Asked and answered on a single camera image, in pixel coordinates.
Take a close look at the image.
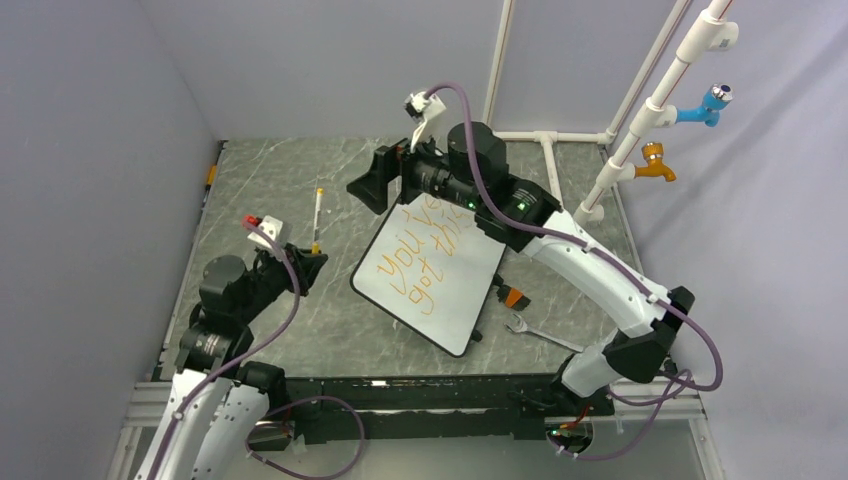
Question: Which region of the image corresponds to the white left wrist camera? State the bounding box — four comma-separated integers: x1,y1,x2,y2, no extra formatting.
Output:
242,215,292,252

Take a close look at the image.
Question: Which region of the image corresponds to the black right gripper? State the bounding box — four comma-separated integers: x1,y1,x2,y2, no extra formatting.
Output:
347,119,483,214

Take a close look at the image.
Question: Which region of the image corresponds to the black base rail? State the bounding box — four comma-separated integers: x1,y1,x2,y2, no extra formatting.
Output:
251,373,615,450

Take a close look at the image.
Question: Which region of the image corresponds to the white PVC pipe frame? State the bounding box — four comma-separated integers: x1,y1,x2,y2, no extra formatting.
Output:
495,0,739,225

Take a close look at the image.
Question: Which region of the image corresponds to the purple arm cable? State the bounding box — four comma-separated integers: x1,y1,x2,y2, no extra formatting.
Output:
145,221,367,480
423,82,725,464

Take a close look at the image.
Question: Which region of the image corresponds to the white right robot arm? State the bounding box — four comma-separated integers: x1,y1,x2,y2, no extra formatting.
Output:
346,122,694,415

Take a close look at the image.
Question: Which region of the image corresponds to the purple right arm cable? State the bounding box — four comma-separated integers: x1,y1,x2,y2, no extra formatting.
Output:
423,82,725,464

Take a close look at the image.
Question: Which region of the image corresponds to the orange-black pen at wall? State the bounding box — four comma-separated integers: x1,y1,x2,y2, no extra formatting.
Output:
202,140,227,208

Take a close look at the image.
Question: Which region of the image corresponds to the white whiteboard black frame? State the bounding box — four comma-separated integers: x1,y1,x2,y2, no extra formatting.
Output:
350,194,505,358

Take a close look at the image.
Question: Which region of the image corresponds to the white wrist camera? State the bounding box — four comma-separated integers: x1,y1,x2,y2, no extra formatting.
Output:
404,91,447,153
242,215,292,252

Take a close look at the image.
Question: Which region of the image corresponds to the blue tap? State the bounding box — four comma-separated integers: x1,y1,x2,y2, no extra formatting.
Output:
675,83,734,128

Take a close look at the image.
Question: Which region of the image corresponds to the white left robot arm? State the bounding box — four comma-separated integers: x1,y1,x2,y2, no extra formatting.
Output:
134,244,328,479

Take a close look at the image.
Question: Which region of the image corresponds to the aluminium frame rail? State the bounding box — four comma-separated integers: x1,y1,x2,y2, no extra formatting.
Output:
105,380,727,480

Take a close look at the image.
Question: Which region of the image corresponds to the silver open-end wrench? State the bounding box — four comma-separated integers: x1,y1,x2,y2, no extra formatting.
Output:
504,314,585,353

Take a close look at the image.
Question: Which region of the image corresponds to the orange tap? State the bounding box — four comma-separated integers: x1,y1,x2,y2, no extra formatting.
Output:
634,142,677,182

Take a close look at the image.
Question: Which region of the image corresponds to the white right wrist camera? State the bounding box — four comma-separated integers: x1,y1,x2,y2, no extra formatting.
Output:
404,91,447,153

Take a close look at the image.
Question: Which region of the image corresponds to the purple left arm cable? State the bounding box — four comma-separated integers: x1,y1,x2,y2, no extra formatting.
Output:
145,221,367,480

